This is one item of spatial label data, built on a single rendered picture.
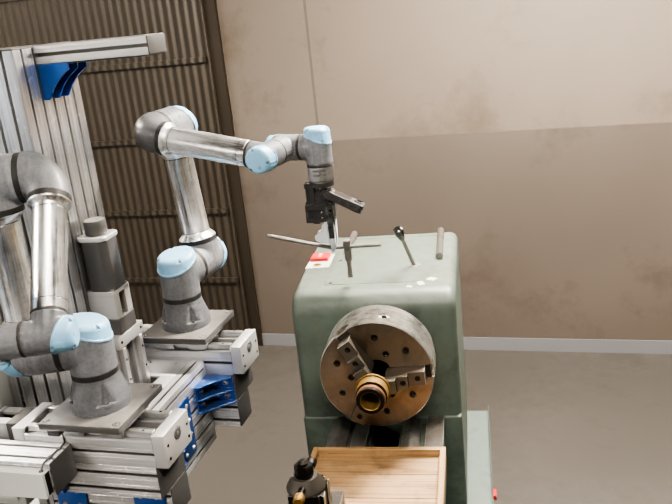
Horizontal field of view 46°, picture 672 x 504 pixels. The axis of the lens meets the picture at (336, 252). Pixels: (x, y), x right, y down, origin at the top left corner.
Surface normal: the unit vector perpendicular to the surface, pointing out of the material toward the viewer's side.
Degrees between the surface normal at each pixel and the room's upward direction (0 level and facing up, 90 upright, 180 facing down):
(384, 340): 90
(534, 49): 90
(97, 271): 90
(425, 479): 0
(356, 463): 0
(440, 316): 90
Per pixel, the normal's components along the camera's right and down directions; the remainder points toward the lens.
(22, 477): -0.25, 0.32
